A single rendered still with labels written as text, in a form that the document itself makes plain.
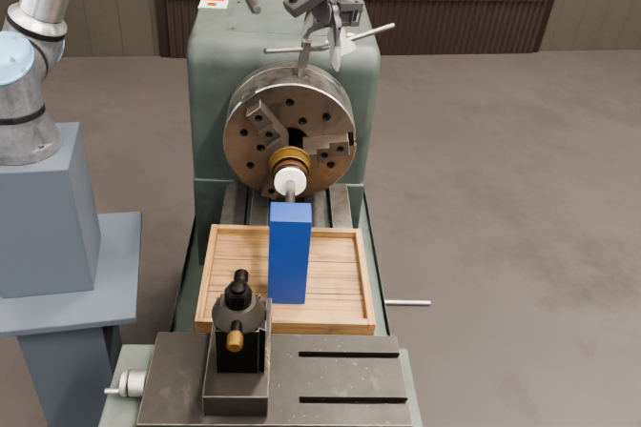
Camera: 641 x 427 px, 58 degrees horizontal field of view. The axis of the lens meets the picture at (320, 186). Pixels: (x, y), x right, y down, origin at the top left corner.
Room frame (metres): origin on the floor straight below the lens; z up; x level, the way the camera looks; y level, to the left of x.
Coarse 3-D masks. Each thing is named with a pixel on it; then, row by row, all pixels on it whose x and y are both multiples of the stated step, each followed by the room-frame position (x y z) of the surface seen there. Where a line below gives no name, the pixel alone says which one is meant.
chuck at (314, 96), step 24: (264, 72) 1.23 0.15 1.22; (288, 72) 1.21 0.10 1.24; (312, 72) 1.23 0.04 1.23; (240, 96) 1.17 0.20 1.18; (264, 96) 1.15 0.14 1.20; (288, 96) 1.15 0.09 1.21; (312, 96) 1.16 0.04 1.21; (336, 96) 1.18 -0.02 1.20; (240, 120) 1.14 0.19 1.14; (288, 120) 1.15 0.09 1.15; (312, 120) 1.16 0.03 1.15; (336, 120) 1.16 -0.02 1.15; (240, 144) 1.14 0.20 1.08; (264, 144) 1.15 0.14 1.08; (240, 168) 1.14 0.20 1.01; (264, 168) 1.15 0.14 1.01; (336, 168) 1.16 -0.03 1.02; (312, 192) 1.16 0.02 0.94
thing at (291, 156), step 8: (280, 152) 1.06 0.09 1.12; (288, 152) 1.05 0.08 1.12; (296, 152) 1.06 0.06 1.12; (304, 152) 1.07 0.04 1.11; (272, 160) 1.06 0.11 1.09; (280, 160) 1.04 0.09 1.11; (288, 160) 1.03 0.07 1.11; (296, 160) 1.04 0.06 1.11; (304, 160) 1.05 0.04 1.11; (272, 168) 1.03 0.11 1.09; (280, 168) 1.01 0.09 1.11; (296, 168) 1.01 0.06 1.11; (304, 168) 1.03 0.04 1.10; (272, 176) 1.03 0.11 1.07
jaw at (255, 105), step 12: (252, 96) 1.15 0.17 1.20; (252, 108) 1.13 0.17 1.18; (264, 108) 1.13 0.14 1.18; (252, 120) 1.11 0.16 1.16; (264, 120) 1.11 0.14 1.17; (276, 120) 1.13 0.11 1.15; (264, 132) 1.09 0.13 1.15; (276, 132) 1.09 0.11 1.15; (288, 132) 1.15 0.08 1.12; (276, 144) 1.07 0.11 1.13; (288, 144) 1.10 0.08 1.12
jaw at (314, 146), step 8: (304, 136) 1.16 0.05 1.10; (312, 136) 1.15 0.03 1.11; (320, 136) 1.15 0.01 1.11; (328, 136) 1.15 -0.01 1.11; (336, 136) 1.15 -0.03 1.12; (344, 136) 1.15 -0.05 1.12; (352, 136) 1.17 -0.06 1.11; (304, 144) 1.12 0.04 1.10; (312, 144) 1.12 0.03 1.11; (320, 144) 1.12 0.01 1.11; (328, 144) 1.12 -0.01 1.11; (336, 144) 1.12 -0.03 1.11; (344, 144) 1.13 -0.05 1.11; (352, 144) 1.17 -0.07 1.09; (312, 152) 1.08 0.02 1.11; (320, 152) 1.10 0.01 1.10; (328, 152) 1.10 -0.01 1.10; (336, 152) 1.12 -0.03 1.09; (344, 152) 1.13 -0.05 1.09; (312, 160) 1.08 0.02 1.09; (320, 160) 1.10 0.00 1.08; (328, 160) 1.10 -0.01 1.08; (312, 168) 1.08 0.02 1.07
